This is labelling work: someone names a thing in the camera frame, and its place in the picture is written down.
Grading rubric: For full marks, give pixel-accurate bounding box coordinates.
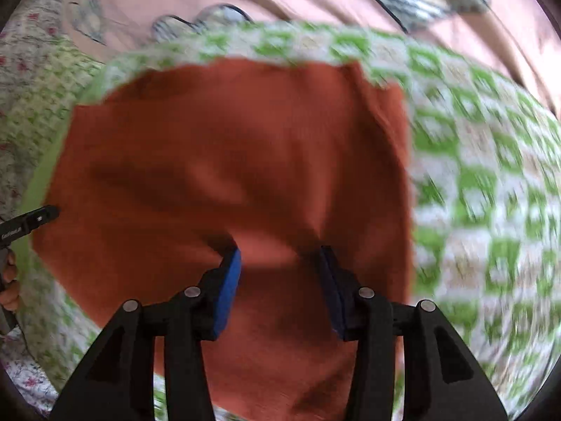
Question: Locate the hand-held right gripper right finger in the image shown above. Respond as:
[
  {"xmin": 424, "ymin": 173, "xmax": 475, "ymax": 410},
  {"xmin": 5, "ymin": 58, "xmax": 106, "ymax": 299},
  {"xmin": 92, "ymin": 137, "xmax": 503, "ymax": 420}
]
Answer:
[{"xmin": 319, "ymin": 246, "xmax": 509, "ymax": 421}]

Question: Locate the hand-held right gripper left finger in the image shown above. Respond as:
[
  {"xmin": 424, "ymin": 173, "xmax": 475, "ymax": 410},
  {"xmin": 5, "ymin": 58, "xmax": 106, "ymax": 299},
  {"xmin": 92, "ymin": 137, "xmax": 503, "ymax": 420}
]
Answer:
[{"xmin": 49, "ymin": 246, "xmax": 243, "ymax": 421}]

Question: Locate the orange knit sweater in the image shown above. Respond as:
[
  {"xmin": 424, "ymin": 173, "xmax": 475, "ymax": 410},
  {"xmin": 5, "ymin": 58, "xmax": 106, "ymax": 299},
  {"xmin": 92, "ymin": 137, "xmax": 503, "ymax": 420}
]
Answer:
[{"xmin": 31, "ymin": 59, "xmax": 415, "ymax": 421}]

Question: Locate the person's left hand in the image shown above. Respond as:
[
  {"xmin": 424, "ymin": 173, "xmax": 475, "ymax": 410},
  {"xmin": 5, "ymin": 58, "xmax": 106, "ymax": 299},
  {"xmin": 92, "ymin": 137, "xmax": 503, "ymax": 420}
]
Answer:
[{"xmin": 2, "ymin": 250, "xmax": 22, "ymax": 313}]

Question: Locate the green small-check pillow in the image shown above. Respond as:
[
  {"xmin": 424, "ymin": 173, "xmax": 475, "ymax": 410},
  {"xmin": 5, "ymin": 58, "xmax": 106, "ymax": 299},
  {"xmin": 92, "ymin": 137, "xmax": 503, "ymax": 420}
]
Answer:
[{"xmin": 0, "ymin": 37, "xmax": 106, "ymax": 176}]

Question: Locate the green checked blanket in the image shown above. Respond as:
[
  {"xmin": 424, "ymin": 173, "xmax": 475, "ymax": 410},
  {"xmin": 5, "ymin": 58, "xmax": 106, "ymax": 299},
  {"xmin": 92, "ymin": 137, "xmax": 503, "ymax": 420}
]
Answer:
[{"xmin": 18, "ymin": 20, "xmax": 561, "ymax": 421}]

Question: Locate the white floral bedsheet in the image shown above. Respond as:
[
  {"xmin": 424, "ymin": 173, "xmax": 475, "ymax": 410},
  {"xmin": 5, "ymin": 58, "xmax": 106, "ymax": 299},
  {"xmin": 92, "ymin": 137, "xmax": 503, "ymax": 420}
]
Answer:
[{"xmin": 0, "ymin": 0, "xmax": 88, "ymax": 417}]

